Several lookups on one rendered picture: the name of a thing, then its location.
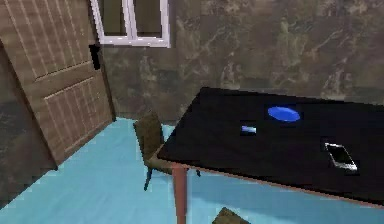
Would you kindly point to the silver black cellphone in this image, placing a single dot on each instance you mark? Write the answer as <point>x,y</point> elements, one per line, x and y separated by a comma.
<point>340,156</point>

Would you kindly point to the black top table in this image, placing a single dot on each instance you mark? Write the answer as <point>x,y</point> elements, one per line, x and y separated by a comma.
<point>266,146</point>

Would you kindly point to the blue plate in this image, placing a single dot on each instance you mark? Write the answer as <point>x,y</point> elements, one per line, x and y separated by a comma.
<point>283,114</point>

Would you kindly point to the white framed window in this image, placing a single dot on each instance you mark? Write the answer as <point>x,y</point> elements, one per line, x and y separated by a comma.
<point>133,26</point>

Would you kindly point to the brown wooden room door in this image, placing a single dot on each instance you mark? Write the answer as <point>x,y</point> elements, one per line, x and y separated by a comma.
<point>60,73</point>

